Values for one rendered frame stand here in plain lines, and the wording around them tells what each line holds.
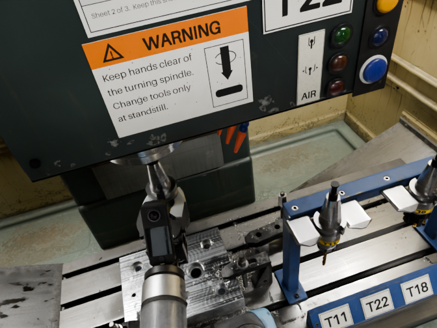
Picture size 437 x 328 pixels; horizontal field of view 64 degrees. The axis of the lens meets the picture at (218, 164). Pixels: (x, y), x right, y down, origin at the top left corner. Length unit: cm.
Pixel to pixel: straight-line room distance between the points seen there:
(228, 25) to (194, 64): 5
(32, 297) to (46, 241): 34
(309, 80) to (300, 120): 147
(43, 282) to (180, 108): 126
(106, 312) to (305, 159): 118
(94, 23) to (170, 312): 42
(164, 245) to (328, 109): 147
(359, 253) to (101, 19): 94
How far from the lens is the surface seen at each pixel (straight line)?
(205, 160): 129
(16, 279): 158
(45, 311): 150
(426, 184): 81
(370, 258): 110
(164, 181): 70
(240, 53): 37
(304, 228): 73
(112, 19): 34
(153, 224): 62
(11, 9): 34
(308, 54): 41
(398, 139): 161
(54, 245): 176
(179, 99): 38
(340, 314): 95
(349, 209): 77
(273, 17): 37
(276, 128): 185
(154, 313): 59
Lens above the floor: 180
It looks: 42 degrees down
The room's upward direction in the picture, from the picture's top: 10 degrees counter-clockwise
